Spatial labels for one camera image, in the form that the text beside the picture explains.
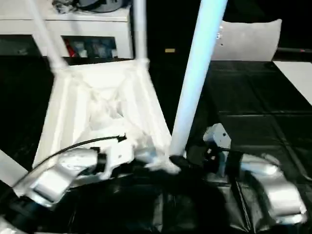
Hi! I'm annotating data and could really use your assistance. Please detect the black clutter pile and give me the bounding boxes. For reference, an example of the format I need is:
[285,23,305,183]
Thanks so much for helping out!
[52,0,79,13]

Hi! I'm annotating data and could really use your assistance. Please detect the black work mat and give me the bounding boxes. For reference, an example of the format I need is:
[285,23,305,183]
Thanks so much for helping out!
[0,55,312,234]

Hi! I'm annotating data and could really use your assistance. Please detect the red box in cabinet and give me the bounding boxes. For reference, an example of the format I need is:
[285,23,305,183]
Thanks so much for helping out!
[66,41,76,57]

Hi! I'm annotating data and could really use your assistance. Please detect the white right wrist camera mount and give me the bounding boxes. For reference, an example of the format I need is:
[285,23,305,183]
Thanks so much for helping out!
[203,123,231,176]

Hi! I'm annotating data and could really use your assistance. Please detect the white cabinet with glass doors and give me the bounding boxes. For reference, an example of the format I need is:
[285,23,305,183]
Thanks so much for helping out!
[0,0,135,59]

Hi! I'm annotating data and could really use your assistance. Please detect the tall black cabinet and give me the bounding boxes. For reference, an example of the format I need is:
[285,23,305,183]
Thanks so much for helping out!
[131,0,220,61]

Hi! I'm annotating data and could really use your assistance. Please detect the round grey appliance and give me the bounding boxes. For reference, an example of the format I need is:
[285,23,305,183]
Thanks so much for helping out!
[79,0,122,13]

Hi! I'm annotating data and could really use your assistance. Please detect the white flat board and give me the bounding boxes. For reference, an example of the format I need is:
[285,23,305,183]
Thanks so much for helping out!
[273,60,312,105]

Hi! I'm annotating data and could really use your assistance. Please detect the black bar with red mark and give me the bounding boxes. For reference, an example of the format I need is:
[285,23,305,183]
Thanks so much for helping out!
[277,48,312,54]

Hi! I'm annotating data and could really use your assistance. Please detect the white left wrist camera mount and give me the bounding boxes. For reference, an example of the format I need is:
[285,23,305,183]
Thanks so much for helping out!
[97,141,135,180]

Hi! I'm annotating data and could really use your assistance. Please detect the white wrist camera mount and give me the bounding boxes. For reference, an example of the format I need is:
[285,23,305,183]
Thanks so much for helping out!
[97,141,135,180]
[203,123,231,176]

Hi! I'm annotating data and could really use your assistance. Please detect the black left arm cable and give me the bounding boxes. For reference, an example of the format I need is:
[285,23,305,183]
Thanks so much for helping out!
[12,133,127,188]

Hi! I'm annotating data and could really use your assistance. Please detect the grey cushion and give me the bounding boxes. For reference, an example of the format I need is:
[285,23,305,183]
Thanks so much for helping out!
[211,19,283,61]

